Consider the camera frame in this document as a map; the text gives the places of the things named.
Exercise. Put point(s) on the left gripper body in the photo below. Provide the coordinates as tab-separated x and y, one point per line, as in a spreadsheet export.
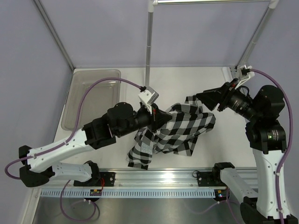
153	124

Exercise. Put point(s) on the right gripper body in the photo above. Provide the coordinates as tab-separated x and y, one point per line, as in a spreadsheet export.
231	87

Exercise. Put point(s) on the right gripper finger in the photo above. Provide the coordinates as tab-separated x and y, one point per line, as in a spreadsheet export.
215	94
211	105

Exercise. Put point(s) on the black white checked shirt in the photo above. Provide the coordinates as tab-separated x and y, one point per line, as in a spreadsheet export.
178	136

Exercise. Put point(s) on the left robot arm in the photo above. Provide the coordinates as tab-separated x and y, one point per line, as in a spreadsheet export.
44	164

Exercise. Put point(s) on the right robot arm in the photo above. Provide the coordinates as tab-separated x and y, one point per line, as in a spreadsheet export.
267	139

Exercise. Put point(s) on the grey translucent plastic bin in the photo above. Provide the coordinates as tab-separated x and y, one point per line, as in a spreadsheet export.
99	99

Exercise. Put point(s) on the metal clothes rack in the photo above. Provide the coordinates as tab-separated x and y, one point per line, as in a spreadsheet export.
234	70

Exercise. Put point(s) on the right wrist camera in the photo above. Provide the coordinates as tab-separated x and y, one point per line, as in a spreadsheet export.
243	74

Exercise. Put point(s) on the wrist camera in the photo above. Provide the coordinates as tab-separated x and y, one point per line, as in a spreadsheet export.
243	74
147	97

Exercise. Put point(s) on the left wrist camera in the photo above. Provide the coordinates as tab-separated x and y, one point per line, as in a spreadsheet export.
147	97

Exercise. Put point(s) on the perforated cable duct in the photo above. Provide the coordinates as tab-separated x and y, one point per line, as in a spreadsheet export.
130	193

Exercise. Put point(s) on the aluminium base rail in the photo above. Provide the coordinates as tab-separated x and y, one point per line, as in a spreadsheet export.
160	178

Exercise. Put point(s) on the aluminium corner frame post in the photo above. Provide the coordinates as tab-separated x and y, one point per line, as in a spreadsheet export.
47	21

